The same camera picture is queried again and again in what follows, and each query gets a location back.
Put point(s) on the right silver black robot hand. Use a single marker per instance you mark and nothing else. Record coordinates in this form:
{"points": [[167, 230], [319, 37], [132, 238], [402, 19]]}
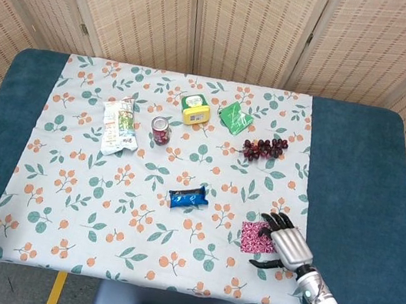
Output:
{"points": [[292, 249]]}

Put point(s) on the teal blue table cover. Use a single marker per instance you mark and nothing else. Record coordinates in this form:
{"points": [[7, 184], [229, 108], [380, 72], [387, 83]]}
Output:
{"points": [[354, 177]]}

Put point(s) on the dark red grape bunch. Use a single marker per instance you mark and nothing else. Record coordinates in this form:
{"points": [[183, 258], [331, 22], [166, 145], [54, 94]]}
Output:
{"points": [[264, 148]]}

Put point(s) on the blue cookie packet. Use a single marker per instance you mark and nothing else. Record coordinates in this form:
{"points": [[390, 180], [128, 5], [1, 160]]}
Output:
{"points": [[188, 198]]}

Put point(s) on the yellow floor tape strip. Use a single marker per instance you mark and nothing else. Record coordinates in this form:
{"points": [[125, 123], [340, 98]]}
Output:
{"points": [[55, 291]]}

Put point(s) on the green foil snack packet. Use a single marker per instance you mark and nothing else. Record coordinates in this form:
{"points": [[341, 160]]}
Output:
{"points": [[236, 118]]}

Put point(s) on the floral print tablecloth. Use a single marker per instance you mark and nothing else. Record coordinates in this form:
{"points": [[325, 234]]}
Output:
{"points": [[134, 234]]}

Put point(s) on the yellow green lidded box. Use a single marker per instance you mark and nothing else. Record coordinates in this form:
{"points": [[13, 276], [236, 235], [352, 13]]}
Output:
{"points": [[195, 111]]}

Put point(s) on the red drink can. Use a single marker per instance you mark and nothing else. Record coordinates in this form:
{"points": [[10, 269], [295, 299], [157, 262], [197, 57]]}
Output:
{"points": [[161, 133]]}

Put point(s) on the white crinkled snack bag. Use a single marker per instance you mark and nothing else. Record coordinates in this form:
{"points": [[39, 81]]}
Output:
{"points": [[119, 126]]}

